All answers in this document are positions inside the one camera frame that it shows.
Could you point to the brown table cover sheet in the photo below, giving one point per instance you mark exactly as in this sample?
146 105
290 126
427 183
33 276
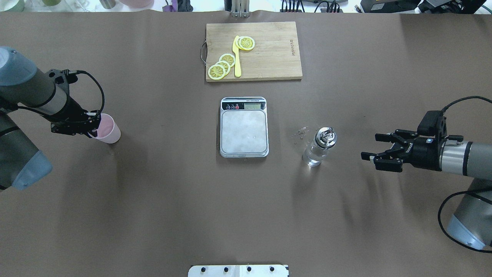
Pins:
163 198

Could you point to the lemon slice of stack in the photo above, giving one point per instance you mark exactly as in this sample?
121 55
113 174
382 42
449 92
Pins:
217 72
229 58
225 65

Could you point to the yellow plastic knife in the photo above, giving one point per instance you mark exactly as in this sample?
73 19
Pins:
235 50

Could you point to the pink plastic cup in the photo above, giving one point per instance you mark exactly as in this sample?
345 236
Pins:
108 131

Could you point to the lower lemon slice of stack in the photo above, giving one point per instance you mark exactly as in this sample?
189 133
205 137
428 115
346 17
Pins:
217 72

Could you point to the glass sauce bottle metal cap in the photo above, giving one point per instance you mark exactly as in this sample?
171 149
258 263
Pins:
324 139

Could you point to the lemon slice near knife tip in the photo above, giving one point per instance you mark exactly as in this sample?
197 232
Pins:
246 43

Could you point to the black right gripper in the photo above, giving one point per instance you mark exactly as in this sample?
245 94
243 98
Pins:
426 153

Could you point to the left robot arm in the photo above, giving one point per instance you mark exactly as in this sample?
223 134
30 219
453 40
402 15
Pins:
24 86

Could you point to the upper lemon slice of stack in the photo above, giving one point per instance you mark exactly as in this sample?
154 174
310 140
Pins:
229 58

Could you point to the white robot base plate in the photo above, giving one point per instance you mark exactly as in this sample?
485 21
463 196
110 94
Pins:
246 270

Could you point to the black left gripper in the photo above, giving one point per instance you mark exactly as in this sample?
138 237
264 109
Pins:
73 112

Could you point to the aluminium frame post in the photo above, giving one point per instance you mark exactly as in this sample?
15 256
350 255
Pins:
240 8

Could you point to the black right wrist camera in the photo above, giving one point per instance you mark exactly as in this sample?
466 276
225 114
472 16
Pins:
433 124

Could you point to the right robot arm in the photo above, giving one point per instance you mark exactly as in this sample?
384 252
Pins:
464 216

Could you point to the middle lemon slice of stack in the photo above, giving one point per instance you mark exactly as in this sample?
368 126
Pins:
225 65

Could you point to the wooden cutting board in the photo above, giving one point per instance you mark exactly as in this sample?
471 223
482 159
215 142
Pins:
275 56

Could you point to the silver digital kitchen scale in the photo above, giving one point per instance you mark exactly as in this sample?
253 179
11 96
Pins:
243 127

